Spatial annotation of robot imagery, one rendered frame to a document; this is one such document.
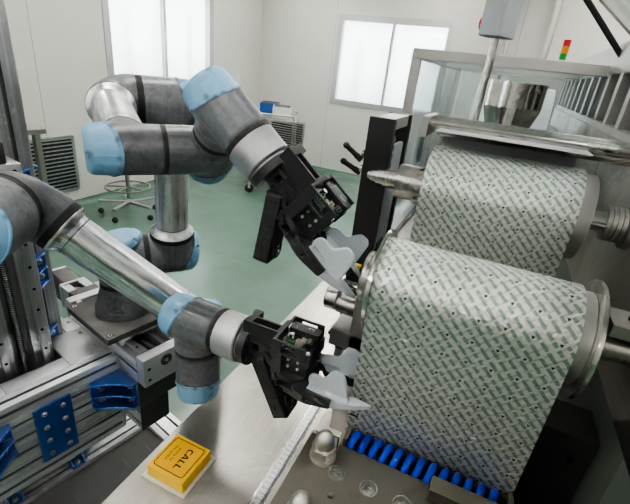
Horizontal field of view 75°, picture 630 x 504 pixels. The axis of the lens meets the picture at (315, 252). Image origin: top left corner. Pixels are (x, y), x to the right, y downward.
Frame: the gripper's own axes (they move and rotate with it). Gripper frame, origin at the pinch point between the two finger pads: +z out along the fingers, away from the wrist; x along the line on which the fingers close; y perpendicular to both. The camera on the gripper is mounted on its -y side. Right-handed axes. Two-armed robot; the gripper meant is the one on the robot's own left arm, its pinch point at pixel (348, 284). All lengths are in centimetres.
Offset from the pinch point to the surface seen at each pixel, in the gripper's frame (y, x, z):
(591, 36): 118, 552, 3
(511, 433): 7.8, -4.8, 26.1
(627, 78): 50, 80, 8
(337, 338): -9.5, 2.5, 6.5
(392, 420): -5.5, -4.8, 18.7
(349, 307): -4.5, 3.4, 3.5
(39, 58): -219, 202, -273
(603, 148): 34.8, 25.3, 8.4
